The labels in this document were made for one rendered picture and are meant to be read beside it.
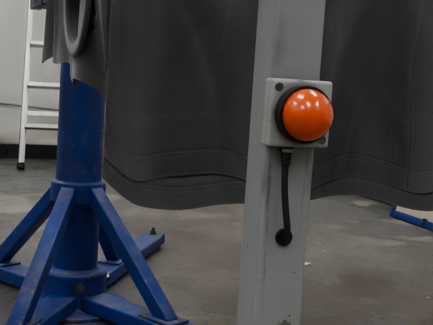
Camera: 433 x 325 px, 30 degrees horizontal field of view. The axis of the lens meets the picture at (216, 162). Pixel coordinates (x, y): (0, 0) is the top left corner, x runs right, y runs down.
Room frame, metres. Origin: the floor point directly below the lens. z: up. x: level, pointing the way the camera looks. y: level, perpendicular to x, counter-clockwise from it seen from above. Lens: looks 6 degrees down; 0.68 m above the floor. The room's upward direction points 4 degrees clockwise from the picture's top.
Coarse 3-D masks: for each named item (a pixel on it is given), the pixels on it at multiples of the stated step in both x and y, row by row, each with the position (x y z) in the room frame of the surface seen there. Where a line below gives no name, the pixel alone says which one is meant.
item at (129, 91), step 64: (128, 0) 0.85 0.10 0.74; (192, 0) 0.89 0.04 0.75; (256, 0) 0.90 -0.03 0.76; (384, 0) 0.97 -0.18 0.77; (128, 64) 0.86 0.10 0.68; (192, 64) 0.89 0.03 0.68; (320, 64) 0.93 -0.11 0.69; (384, 64) 0.97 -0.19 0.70; (128, 128) 0.86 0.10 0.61; (192, 128) 0.89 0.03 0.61; (384, 128) 0.98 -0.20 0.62; (128, 192) 0.86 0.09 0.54; (192, 192) 0.89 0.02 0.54; (320, 192) 0.95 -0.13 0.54; (384, 192) 0.98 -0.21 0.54
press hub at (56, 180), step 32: (64, 64) 2.15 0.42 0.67; (64, 96) 2.14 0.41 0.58; (96, 96) 2.15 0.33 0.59; (64, 128) 2.14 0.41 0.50; (96, 128) 2.15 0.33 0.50; (64, 160) 2.14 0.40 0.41; (96, 160) 2.16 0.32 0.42; (96, 224) 2.17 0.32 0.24; (64, 256) 2.13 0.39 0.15; (96, 256) 2.18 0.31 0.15; (64, 288) 2.10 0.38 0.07; (96, 288) 2.14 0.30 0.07; (64, 320) 2.04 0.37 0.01; (96, 320) 2.06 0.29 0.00
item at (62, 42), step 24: (48, 0) 1.28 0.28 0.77; (72, 0) 1.01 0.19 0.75; (96, 0) 0.88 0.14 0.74; (48, 24) 1.28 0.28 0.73; (72, 24) 1.00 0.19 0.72; (96, 24) 0.89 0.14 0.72; (48, 48) 1.27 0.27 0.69; (72, 48) 0.94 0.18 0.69; (96, 48) 0.90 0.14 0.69; (72, 72) 0.96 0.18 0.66; (96, 72) 0.91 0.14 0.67
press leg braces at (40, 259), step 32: (64, 192) 2.10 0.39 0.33; (96, 192) 2.13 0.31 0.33; (32, 224) 2.29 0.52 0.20; (64, 224) 2.05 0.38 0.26; (0, 256) 2.39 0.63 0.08; (128, 256) 2.03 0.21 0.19; (32, 288) 1.89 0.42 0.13; (160, 288) 2.00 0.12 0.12; (32, 320) 1.87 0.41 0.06; (160, 320) 1.93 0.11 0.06
